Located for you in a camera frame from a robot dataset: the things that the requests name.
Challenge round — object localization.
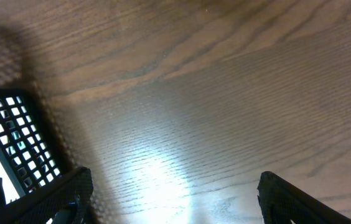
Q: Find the dark green plastic basket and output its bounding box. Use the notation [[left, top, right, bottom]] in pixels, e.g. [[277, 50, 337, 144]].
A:
[[0, 88, 70, 207]]

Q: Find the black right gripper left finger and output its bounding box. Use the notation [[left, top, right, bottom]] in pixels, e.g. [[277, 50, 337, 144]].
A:
[[0, 167, 93, 224]]

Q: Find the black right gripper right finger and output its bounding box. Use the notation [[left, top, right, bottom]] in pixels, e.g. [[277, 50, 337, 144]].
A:
[[257, 171, 351, 224]]

